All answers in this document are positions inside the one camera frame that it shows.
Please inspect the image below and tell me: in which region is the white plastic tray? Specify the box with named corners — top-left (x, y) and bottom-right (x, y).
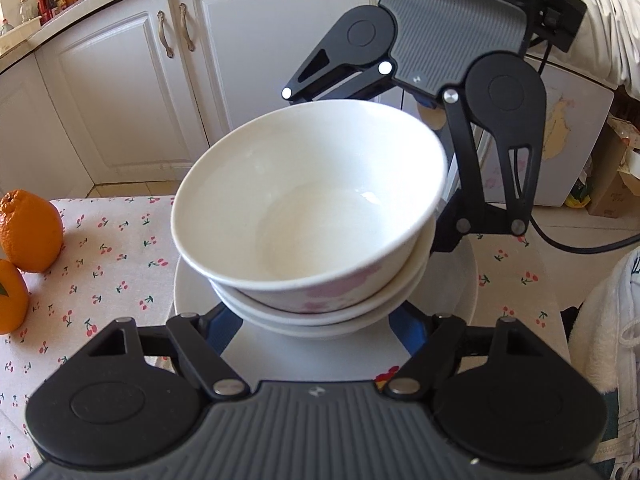
top-left (0, 15), bottom-right (43, 51)

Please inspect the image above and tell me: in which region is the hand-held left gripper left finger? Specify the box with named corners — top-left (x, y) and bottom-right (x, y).
top-left (87, 305), bottom-right (251, 401)

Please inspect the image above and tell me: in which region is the large white flowered plate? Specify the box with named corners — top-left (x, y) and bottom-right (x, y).
top-left (173, 240), bottom-right (477, 386)

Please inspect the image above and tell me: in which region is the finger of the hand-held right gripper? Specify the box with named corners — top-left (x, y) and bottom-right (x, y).
top-left (281, 47), bottom-right (397, 106)
top-left (431, 87), bottom-right (546, 254)

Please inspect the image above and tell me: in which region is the cherry print tablecloth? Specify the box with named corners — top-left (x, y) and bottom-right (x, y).
top-left (0, 195), bottom-right (573, 480)

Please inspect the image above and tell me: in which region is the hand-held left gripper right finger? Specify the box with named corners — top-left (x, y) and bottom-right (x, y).
top-left (382, 301), bottom-right (533, 401)

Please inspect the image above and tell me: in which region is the person's right forearm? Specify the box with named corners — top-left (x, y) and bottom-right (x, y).
top-left (565, 0), bottom-right (640, 88)

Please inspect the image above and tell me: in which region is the white bowl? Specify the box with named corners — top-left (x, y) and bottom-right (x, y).
top-left (210, 217), bottom-right (435, 328)
top-left (171, 99), bottom-right (449, 315)
top-left (220, 260), bottom-right (431, 342)

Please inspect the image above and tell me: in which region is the white appliance with sticker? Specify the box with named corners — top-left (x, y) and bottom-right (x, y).
top-left (477, 52), bottom-right (616, 208)

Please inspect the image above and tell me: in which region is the cardboard box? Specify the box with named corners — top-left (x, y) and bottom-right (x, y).
top-left (587, 115), bottom-right (640, 218)

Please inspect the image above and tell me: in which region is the orange with leaf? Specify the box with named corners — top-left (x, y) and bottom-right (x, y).
top-left (0, 259), bottom-right (30, 335)

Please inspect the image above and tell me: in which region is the white kitchen cabinet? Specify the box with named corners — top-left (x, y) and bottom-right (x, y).
top-left (0, 0), bottom-right (391, 201)

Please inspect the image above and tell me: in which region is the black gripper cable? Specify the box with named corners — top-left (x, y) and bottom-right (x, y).
top-left (525, 40), bottom-right (640, 256)

